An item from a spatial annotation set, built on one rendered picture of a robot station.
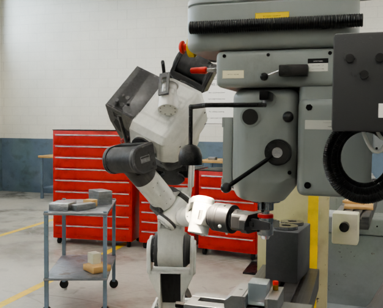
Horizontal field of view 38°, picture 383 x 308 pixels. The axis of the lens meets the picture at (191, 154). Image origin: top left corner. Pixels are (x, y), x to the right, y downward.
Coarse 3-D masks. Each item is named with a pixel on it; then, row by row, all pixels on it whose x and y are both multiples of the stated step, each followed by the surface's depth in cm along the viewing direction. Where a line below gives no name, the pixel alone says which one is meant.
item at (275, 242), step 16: (288, 224) 207; (304, 224) 215; (272, 240) 202; (288, 240) 199; (304, 240) 208; (272, 256) 202; (288, 256) 200; (304, 256) 209; (272, 272) 202; (288, 272) 200; (304, 272) 210
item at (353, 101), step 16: (368, 32) 116; (336, 48) 117; (352, 48) 116; (368, 48) 115; (336, 64) 117; (352, 64) 116; (368, 64) 115; (336, 80) 117; (352, 80) 116; (368, 80) 116; (336, 96) 118; (352, 96) 117; (368, 96) 116; (336, 112) 118; (352, 112) 117; (368, 112) 116; (336, 128) 118; (352, 128) 117; (368, 128) 116
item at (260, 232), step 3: (261, 219) 159; (264, 219) 158; (267, 219) 158; (270, 219) 159; (270, 222) 159; (270, 225) 159; (270, 228) 159; (258, 231) 160; (261, 231) 159; (264, 231) 159; (267, 231) 159; (270, 231) 159; (258, 234) 160; (261, 234) 159; (264, 234) 159; (267, 234) 159; (270, 234) 159
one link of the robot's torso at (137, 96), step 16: (128, 80) 196; (144, 80) 196; (112, 96) 193; (128, 96) 193; (144, 96) 193; (192, 96) 192; (112, 112) 194; (128, 112) 189; (144, 112) 189; (128, 128) 190; (144, 128) 186; (160, 128) 186; (176, 128) 187; (160, 144) 185; (176, 144) 187; (160, 160) 193; (176, 160) 194
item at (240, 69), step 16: (320, 48) 143; (224, 64) 150; (240, 64) 149; (256, 64) 147; (272, 64) 146; (320, 64) 142; (224, 80) 150; (240, 80) 149; (256, 80) 148; (272, 80) 146; (288, 80) 145; (304, 80) 144; (320, 80) 143
